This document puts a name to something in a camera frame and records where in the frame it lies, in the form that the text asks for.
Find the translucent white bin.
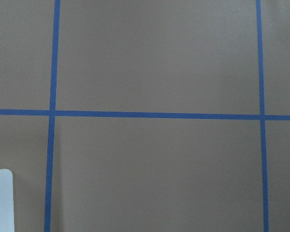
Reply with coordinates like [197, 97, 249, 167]
[0, 169, 15, 232]

